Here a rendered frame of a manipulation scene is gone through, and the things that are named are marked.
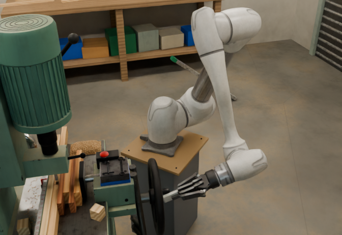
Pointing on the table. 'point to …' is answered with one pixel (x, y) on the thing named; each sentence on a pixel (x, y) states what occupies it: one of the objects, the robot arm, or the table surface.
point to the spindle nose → (48, 142)
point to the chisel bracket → (45, 162)
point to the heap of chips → (86, 147)
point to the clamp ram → (84, 179)
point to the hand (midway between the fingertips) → (171, 196)
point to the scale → (40, 206)
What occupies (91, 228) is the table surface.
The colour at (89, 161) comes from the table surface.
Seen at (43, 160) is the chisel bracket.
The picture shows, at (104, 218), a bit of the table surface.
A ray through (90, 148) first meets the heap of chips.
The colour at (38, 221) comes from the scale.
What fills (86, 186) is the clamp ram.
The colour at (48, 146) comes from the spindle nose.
